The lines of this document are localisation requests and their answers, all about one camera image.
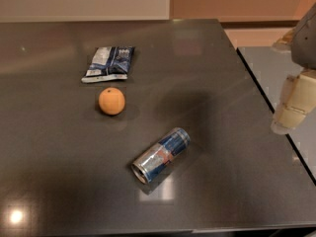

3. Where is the grey side table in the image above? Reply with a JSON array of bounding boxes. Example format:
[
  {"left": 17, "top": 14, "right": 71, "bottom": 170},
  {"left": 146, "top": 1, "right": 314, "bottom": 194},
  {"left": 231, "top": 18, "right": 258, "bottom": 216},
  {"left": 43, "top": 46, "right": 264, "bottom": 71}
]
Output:
[{"left": 236, "top": 45, "right": 316, "bottom": 186}]

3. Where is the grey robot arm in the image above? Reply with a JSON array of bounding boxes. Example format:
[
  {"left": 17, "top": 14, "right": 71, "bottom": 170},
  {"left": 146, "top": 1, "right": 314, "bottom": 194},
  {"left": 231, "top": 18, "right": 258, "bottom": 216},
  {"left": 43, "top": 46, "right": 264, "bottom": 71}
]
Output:
[{"left": 271, "top": 4, "right": 316, "bottom": 134}]

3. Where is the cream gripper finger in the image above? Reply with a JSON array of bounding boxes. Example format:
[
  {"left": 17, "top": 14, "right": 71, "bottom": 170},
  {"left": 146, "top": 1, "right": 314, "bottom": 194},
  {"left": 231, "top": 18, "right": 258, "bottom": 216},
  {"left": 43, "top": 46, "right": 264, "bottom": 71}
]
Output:
[{"left": 271, "top": 70, "right": 316, "bottom": 134}]

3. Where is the orange fruit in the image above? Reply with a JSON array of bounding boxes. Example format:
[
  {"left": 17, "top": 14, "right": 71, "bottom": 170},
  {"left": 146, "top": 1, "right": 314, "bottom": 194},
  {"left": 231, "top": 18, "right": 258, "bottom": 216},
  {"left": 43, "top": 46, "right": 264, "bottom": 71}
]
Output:
[{"left": 99, "top": 87, "right": 125, "bottom": 116}]

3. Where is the blue white snack bag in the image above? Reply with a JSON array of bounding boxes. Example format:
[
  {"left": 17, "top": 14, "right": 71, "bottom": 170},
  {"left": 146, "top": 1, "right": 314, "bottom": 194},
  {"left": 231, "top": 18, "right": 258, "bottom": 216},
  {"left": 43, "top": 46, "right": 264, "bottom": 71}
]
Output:
[{"left": 81, "top": 46, "right": 134, "bottom": 84}]

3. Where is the Red Bull can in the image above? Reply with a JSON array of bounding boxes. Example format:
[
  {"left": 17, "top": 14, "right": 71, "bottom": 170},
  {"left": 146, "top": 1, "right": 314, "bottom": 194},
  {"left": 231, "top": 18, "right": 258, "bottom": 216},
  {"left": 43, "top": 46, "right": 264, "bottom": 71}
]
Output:
[{"left": 131, "top": 127, "right": 191, "bottom": 184}]

